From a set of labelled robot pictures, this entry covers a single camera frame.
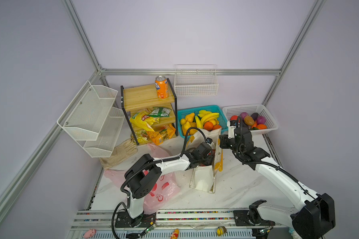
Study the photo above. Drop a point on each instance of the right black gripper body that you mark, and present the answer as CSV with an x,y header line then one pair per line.
x,y
225,143

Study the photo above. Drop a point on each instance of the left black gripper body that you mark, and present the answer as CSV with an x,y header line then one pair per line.
x,y
207,160

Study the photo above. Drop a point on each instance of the white canvas tote bag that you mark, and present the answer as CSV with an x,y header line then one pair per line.
x,y
203,177

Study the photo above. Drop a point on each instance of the pink plastic grocery bag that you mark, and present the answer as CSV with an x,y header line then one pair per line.
x,y
164,189

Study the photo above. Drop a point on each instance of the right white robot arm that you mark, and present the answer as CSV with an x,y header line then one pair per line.
x,y
312,214

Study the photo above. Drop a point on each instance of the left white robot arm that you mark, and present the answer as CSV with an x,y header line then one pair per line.
x,y
144,174

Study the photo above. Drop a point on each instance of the brown potato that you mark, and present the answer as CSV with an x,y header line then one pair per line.
x,y
249,120

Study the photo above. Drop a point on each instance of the orange fruit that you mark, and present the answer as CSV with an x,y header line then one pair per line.
x,y
208,126

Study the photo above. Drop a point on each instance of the purple round vegetable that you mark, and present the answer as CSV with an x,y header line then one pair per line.
x,y
261,120

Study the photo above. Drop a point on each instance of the yellow pear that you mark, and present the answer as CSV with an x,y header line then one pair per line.
x,y
186,127

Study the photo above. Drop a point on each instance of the white plastic vegetable basket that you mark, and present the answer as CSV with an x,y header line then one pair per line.
x,y
250,109

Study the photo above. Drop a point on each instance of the yellow banana bunch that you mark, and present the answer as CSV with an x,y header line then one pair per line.
x,y
205,116

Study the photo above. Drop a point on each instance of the orange snack bag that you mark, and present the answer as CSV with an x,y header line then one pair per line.
x,y
162,133

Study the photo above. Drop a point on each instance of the teal plastic fruit basket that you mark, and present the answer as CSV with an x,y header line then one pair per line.
x,y
212,108

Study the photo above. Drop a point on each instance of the wooden three-tier shelf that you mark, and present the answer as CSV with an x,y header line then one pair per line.
x,y
141,97

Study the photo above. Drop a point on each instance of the green snack bag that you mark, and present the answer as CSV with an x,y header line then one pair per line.
x,y
160,112

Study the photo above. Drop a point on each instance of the yellow chips bag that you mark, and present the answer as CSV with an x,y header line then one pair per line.
x,y
143,120

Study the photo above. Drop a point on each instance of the orange soda can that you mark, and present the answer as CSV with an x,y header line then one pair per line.
x,y
162,87

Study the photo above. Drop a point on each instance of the white mesh two-tier rack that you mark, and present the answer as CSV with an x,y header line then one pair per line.
x,y
93,121

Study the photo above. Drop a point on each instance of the white wire wall basket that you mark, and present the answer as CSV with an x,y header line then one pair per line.
x,y
195,80

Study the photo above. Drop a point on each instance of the aluminium rail base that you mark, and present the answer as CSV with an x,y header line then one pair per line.
x,y
236,188

